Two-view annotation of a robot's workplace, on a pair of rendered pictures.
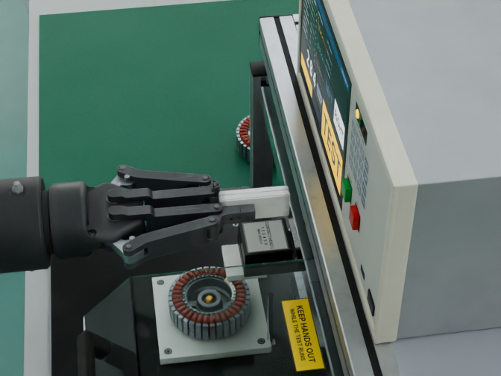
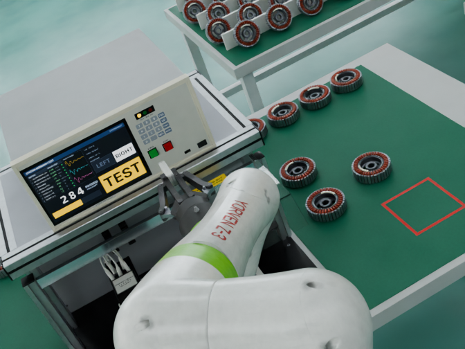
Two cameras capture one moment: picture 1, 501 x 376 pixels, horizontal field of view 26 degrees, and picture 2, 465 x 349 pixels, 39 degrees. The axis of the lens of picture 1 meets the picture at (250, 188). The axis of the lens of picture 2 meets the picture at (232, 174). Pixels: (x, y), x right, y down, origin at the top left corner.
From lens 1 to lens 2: 142 cm
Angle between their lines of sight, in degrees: 69
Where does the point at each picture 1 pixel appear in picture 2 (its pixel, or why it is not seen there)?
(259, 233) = (123, 284)
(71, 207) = (197, 198)
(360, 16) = (84, 123)
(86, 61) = not seen: outside the picture
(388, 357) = (221, 141)
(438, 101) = (137, 88)
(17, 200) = (203, 208)
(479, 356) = (212, 125)
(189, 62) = not seen: outside the picture
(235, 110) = not seen: outside the picture
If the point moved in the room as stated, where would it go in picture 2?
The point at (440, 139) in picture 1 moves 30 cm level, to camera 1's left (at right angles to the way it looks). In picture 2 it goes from (158, 79) to (187, 143)
